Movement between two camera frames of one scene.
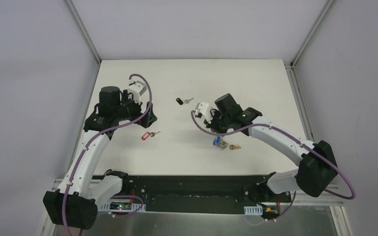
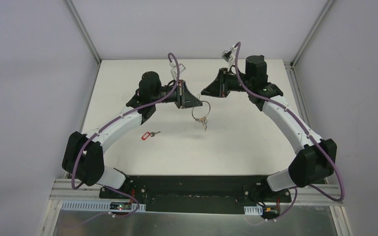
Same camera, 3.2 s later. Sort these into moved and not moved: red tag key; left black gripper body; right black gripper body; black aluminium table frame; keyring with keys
Moved: keyring with keys; right black gripper body; left black gripper body
Not moved: red tag key; black aluminium table frame
